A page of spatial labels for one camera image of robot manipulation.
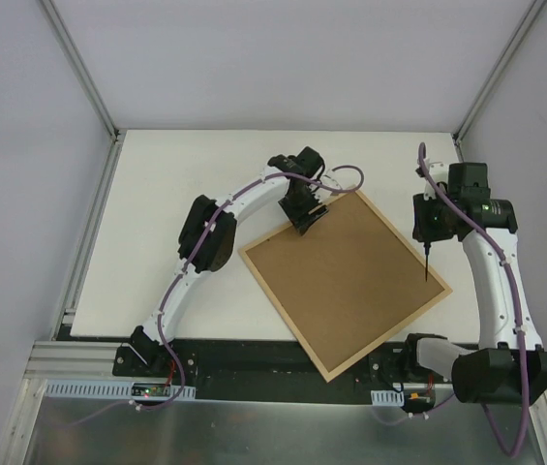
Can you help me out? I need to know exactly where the red handled screwdriver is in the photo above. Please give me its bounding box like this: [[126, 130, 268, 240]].
[[423, 241, 432, 282]]

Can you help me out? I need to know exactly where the wooden picture frame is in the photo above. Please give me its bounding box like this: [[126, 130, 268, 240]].
[[240, 191, 452, 382]]

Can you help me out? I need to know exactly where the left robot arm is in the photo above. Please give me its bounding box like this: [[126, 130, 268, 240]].
[[130, 147, 328, 377]]

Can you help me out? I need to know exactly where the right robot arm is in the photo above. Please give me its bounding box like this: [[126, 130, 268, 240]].
[[399, 160, 547, 405]]

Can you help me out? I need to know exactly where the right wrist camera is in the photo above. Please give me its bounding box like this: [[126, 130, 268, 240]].
[[423, 158, 449, 201]]

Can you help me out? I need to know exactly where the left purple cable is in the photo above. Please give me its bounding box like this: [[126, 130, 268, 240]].
[[59, 164, 365, 427]]

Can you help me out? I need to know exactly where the right aluminium corner post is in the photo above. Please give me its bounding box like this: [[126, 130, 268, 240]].
[[452, 0, 547, 146]]

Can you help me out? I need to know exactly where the aluminium corner post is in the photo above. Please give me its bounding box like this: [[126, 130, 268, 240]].
[[37, 0, 119, 140], [452, 0, 547, 146]]

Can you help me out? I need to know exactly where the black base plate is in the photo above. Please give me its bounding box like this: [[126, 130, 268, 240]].
[[112, 338, 456, 403]]

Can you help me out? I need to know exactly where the right white cable duct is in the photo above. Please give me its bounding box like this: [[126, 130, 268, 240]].
[[370, 390, 405, 408]]

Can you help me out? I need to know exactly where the white cable duct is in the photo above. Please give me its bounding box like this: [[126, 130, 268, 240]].
[[370, 390, 405, 408], [45, 380, 197, 402]]

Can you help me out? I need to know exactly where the left white cable duct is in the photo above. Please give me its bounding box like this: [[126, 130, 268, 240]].
[[45, 380, 197, 402]]

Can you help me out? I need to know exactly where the aluminium rail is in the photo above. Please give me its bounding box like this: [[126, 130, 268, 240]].
[[24, 338, 124, 382]]

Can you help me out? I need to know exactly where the left aluminium corner post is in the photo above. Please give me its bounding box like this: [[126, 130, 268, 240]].
[[37, 0, 119, 140]]

